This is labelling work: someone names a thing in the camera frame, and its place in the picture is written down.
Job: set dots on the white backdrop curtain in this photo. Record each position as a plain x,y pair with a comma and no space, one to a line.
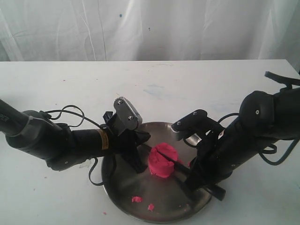
59,30

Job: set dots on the clear tape piece lower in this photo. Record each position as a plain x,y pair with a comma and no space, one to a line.
85,164

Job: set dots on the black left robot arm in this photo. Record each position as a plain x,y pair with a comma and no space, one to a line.
60,147

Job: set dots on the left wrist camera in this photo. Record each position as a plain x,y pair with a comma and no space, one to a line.
127,113

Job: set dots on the pink clay lump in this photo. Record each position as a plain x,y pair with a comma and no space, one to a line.
158,164

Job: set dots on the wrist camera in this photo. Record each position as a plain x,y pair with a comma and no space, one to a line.
127,113
184,127

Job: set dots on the pink clay crumb front-middle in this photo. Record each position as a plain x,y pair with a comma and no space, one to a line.
151,207

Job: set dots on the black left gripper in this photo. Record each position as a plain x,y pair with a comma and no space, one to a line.
116,139

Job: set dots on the black knife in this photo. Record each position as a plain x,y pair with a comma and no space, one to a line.
214,190

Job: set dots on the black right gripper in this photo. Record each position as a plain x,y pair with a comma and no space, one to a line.
204,168

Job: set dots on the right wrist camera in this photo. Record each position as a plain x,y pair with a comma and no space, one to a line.
184,127

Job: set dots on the pink clay crumb front-left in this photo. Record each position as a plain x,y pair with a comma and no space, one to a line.
137,199

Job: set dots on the round steel plate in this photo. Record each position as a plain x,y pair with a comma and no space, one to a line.
171,203

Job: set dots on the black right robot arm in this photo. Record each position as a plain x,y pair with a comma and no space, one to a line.
263,120

